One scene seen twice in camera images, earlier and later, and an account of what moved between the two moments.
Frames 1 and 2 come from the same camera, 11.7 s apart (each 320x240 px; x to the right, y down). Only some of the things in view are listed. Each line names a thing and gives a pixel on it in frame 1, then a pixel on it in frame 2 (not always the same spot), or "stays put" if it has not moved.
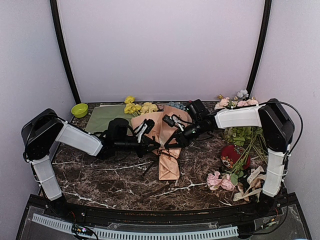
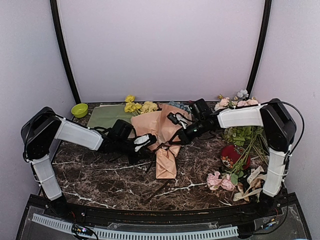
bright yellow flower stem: (131, 107) stays put
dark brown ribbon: (148, 170) to (159, 146)
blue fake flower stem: (177, 104) stays put
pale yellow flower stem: (148, 107) stays put
